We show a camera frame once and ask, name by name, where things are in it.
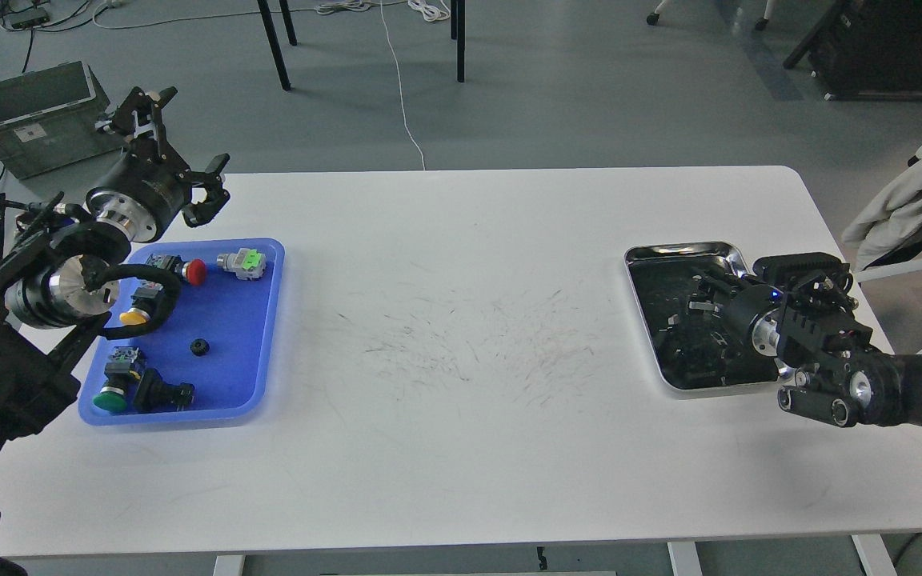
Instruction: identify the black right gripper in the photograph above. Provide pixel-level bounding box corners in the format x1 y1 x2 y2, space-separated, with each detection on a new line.
661 270 782 369

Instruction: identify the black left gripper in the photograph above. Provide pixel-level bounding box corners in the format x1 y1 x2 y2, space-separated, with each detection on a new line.
86 86 231 243

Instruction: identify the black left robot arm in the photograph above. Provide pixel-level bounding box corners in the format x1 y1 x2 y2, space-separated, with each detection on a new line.
0 87 230 452

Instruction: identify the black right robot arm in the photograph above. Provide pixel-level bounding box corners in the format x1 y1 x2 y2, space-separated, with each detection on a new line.
656 252 922 429

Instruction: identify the silver metal tray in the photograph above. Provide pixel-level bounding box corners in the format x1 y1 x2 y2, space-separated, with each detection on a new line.
624 241 792 398

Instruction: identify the blue plastic tray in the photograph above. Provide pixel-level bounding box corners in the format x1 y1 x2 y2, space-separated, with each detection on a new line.
77 238 285 426

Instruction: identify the grey plastic crate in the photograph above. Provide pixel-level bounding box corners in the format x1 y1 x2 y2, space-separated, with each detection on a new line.
0 62 123 180

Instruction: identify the black table leg left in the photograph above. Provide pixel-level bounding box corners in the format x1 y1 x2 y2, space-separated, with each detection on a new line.
256 0 298 92

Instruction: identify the black table leg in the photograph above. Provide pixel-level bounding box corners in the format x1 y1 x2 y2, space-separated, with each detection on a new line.
449 0 466 83
256 0 298 92

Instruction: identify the beige cloth on chair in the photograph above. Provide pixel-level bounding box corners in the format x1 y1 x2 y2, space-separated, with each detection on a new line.
841 145 922 270

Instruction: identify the black table leg right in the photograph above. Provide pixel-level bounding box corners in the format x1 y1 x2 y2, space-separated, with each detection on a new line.
449 0 466 83

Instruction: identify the black equipment case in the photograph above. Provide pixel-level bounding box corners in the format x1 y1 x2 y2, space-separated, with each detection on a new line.
783 1 922 101

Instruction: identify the red push button switch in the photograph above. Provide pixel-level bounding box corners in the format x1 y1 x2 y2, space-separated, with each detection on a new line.
144 253 207 286

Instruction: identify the green grey switch module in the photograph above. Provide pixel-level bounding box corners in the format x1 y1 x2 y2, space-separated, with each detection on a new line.
216 247 267 281

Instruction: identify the yellow push button switch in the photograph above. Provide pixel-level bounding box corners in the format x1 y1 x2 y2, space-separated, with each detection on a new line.
118 287 161 326

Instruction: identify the green push button switch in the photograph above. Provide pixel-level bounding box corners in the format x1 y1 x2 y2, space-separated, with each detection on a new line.
92 346 146 414

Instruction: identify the black selector switch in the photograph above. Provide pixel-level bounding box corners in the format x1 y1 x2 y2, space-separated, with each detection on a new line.
133 368 195 414

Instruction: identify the white cable on floor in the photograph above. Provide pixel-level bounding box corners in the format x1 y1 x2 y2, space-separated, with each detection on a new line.
93 0 452 171

